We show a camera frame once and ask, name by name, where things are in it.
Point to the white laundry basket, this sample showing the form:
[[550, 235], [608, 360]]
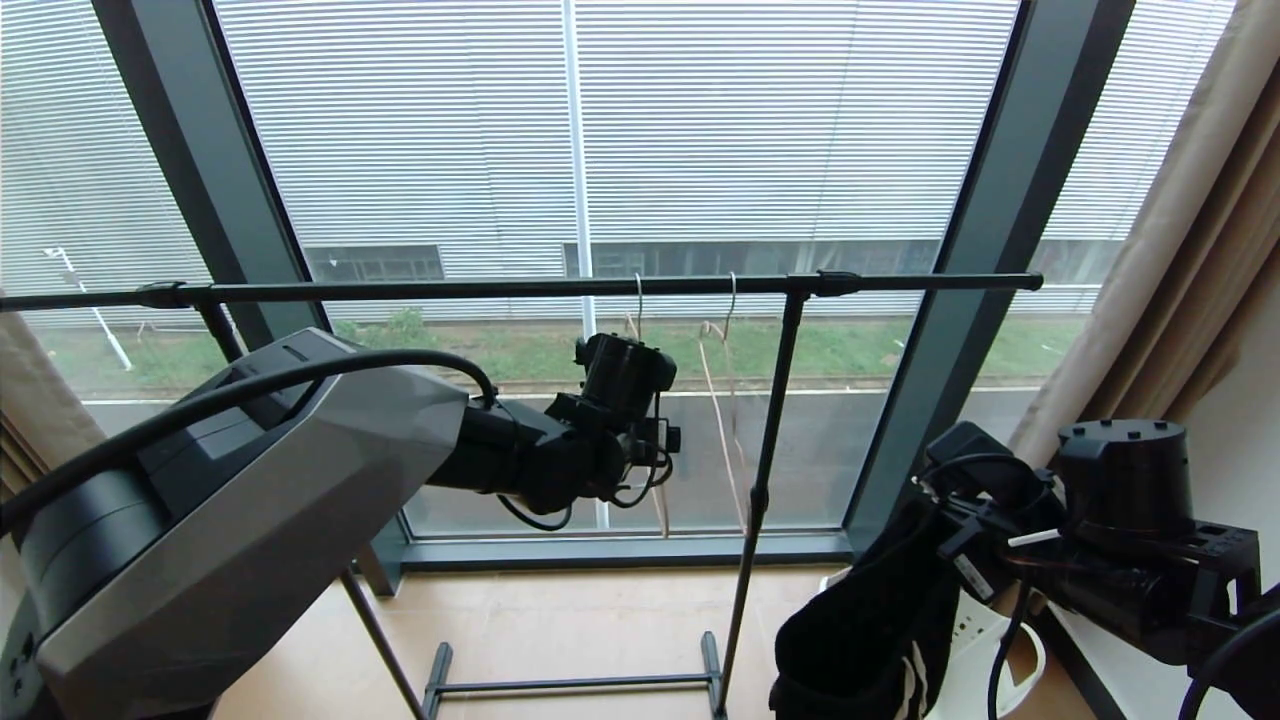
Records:
[[965, 650]]

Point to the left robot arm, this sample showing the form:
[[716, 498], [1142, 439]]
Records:
[[250, 500]]

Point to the black clothes rack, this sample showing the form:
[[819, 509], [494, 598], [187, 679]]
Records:
[[500, 290]]

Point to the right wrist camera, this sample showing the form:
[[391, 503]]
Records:
[[970, 450]]

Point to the window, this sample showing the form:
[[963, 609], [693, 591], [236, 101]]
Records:
[[200, 150]]

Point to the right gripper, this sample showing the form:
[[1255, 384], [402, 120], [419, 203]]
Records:
[[1000, 545]]

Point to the black shorts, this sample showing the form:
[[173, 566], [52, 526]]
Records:
[[860, 620]]

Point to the beige curtain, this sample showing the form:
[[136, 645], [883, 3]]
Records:
[[40, 410], [1180, 250]]

